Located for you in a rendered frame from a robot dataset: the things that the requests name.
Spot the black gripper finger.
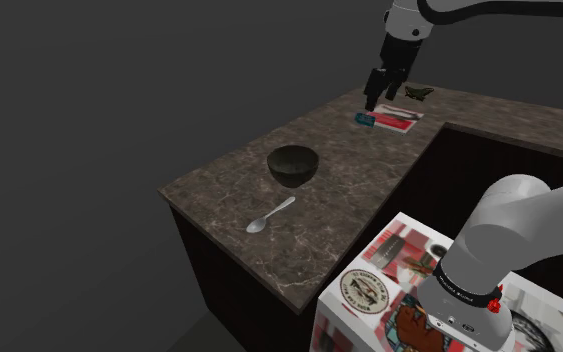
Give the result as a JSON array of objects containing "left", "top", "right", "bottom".
[
  {"left": 363, "top": 67, "right": 388, "bottom": 113},
  {"left": 384, "top": 69, "right": 408, "bottom": 102}
]

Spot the dark green flat figure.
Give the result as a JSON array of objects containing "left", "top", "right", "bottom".
[{"left": 403, "top": 85, "right": 435, "bottom": 103}]

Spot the small teal box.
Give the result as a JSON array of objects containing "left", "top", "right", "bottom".
[{"left": 354, "top": 111, "right": 378, "bottom": 129}]

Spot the red and white book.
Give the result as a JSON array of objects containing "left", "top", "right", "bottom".
[{"left": 365, "top": 103, "right": 426, "bottom": 135}]

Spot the dark bowl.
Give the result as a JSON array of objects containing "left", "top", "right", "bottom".
[{"left": 266, "top": 144, "right": 321, "bottom": 189}]

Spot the silver spoon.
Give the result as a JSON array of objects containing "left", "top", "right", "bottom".
[{"left": 245, "top": 195, "right": 297, "bottom": 235}]

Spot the patterned robot stand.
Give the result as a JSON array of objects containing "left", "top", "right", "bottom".
[{"left": 310, "top": 210, "right": 563, "bottom": 352}]

